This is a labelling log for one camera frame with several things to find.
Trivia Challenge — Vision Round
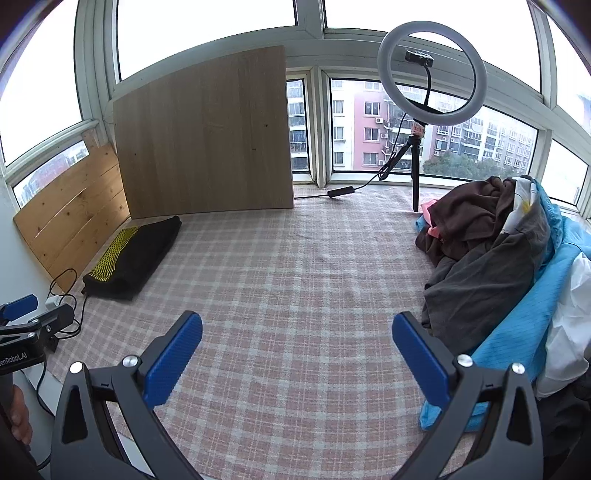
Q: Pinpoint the white ring light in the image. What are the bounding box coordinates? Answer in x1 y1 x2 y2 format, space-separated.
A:
377 19 488 126

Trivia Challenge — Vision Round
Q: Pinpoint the black power cable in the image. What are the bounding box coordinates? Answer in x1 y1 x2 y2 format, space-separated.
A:
46 268 90 340

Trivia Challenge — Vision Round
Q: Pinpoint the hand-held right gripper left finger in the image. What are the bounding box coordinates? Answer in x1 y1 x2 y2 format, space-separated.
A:
51 310 204 480

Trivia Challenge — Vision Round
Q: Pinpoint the pink apartment building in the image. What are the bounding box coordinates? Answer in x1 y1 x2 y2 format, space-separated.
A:
332 78 416 171

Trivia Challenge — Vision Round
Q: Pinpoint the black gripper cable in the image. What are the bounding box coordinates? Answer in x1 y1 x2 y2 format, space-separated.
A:
34 357 58 467

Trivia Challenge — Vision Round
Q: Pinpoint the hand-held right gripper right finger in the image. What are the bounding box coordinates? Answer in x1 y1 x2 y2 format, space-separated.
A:
392 311 544 480

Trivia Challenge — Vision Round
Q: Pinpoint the dark grey garment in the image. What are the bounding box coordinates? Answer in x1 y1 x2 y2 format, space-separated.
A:
538 378 591 480

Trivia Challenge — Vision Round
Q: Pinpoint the person's left hand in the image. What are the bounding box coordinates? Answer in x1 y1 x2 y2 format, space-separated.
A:
10 387 33 446

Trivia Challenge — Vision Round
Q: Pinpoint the light oak board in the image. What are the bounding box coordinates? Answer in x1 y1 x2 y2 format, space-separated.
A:
112 45 295 220

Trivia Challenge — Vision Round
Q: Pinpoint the grey daisy print T-shirt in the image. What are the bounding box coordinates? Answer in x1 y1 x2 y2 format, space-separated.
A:
422 178 552 347

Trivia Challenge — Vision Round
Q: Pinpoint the blue garment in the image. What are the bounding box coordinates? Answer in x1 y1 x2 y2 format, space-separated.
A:
416 178 591 432

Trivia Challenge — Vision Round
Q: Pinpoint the black tripod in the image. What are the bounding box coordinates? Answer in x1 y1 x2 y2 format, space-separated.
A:
379 121 428 213

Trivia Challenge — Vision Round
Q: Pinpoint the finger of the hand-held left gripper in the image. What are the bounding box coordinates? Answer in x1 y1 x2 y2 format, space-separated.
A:
18 304 75 354
0 294 39 324

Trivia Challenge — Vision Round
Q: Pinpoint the pink plaid blanket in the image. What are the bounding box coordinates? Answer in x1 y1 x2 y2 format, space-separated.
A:
46 185 490 480

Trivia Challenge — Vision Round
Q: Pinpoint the white power strip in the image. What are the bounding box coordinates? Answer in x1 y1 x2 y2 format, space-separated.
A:
45 295 75 324

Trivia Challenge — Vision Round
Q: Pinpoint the pine plank board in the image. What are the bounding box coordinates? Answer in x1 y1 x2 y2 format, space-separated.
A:
13 129 131 294

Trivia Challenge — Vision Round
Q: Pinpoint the brown garment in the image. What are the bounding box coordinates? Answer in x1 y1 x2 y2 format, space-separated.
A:
416 175 518 266

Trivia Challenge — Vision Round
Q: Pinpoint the white garment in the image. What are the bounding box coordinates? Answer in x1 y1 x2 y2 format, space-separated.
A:
536 251 591 400

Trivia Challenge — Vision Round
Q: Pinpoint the black folded garment yellow print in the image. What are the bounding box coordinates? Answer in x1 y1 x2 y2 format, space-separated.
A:
82 215 182 302

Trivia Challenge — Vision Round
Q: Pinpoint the white window frame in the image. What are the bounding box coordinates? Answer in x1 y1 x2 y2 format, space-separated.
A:
0 0 591 217

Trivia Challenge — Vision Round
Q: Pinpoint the pink garment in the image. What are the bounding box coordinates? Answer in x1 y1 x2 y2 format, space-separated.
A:
420 198 446 238

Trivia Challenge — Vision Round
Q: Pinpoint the black gooseneck phone holder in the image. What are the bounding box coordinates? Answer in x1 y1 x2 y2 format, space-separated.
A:
405 48 437 109

